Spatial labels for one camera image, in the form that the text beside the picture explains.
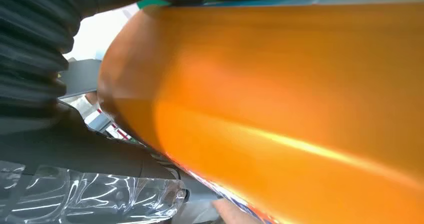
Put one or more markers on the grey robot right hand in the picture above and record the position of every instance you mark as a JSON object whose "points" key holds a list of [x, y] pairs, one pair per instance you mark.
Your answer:
{"points": [[66, 156]]}

